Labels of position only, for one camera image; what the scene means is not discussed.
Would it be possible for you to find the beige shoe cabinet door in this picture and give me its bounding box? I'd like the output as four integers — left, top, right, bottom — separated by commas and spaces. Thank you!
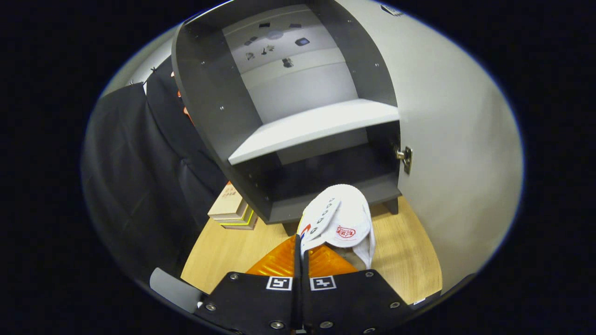
335, 0, 524, 295

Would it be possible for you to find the white cabinet shelf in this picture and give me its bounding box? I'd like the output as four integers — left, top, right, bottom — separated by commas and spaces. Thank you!
228, 99, 400, 166

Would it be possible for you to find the metal door hinge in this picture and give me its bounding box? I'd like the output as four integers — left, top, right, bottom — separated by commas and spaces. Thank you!
395, 146, 413, 175

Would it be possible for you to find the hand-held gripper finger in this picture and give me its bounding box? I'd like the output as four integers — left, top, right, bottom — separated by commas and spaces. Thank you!
195, 235, 301, 335
301, 244, 415, 335

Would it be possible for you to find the dark grey shoe cabinet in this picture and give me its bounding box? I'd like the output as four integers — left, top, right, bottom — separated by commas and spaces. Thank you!
171, 0, 403, 235

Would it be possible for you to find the black backdrop cloth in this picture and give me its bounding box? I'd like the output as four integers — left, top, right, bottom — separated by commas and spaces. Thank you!
81, 56, 230, 280

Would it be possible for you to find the beige cover book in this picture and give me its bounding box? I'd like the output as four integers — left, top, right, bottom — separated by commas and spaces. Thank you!
208, 181, 245, 219

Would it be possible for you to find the yellow-edged book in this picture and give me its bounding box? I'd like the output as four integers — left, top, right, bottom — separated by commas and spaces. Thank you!
219, 208, 259, 231

